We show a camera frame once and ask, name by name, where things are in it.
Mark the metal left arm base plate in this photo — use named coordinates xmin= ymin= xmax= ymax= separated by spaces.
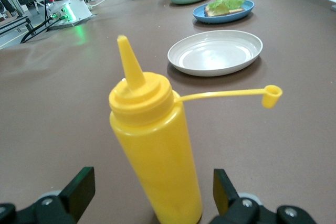
xmin=46 ymin=11 xmax=100 ymax=31

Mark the blue round plate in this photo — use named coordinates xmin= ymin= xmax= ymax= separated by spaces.
xmin=192 ymin=0 xmax=255 ymax=24

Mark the brown bread slice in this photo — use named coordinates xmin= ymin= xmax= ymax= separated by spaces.
xmin=204 ymin=3 xmax=247 ymax=18

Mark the green lettuce leaf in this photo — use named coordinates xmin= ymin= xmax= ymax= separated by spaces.
xmin=208 ymin=0 xmax=247 ymax=13

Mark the beige round plate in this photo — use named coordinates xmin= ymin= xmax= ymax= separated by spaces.
xmin=167 ymin=29 xmax=264 ymax=77

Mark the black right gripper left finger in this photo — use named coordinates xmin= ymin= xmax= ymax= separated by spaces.
xmin=0 ymin=166 xmax=96 ymax=224

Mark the yellow squeeze bottle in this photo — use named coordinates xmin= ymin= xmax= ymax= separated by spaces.
xmin=108 ymin=34 xmax=284 ymax=224

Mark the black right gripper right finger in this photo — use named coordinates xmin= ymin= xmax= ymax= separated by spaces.
xmin=208 ymin=167 xmax=320 ymax=224

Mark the black base cable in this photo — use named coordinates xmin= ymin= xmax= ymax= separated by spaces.
xmin=20 ymin=16 xmax=55 ymax=44

